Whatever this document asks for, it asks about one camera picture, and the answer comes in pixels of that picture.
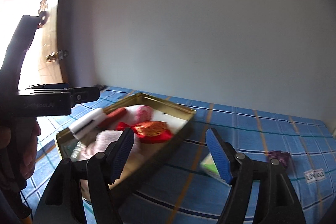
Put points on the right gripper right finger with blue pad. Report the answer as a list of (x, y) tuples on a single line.
[(220, 154)]

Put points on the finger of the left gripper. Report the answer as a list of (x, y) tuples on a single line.
[(56, 87), (84, 94)]

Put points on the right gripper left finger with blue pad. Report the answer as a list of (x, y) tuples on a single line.
[(119, 154)]

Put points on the green tissue pack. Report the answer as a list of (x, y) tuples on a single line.
[(208, 166)]

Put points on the pink fluffy puff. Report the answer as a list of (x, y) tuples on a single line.
[(100, 144)]

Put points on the white black sponge block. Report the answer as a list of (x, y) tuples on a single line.
[(86, 123)]

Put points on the dark purple scrunchie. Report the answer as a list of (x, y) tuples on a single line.
[(282, 156)]

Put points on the person's left hand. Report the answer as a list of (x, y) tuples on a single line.
[(27, 166)]

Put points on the wooden door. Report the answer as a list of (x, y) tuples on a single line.
[(35, 68)]

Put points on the black phone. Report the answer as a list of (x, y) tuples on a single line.
[(100, 87)]

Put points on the gold metal tin box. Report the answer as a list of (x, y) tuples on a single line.
[(145, 160)]

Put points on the clear plastic bag packet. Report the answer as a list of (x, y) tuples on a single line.
[(72, 149)]

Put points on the white pink rolled towel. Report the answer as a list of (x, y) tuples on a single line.
[(138, 113)]

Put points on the blue plaid bed sheet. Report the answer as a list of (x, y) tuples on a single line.
[(181, 193)]

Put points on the hanging door ornament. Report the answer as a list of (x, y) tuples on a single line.
[(43, 13)]

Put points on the brass door handle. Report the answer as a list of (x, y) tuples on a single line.
[(52, 57)]

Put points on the red satin drawstring pouch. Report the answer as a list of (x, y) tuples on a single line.
[(149, 132)]

